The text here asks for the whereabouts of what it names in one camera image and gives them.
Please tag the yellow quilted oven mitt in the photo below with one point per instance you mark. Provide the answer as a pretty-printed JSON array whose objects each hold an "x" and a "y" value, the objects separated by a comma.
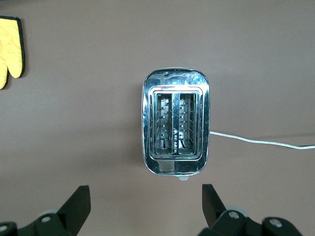
[{"x": 9, "y": 44}]

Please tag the brown table cover sheet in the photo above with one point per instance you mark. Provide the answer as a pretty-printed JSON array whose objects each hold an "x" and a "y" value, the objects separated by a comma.
[{"x": 86, "y": 123}]

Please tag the chrome and cream toaster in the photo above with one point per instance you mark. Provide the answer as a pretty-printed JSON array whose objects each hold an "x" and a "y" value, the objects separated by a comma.
[{"x": 176, "y": 81}]

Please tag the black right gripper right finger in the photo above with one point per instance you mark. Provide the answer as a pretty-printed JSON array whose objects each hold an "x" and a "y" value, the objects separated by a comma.
[{"x": 216, "y": 218}]

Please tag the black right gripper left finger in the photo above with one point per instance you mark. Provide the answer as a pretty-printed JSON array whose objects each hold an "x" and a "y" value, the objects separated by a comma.
[{"x": 69, "y": 216}]

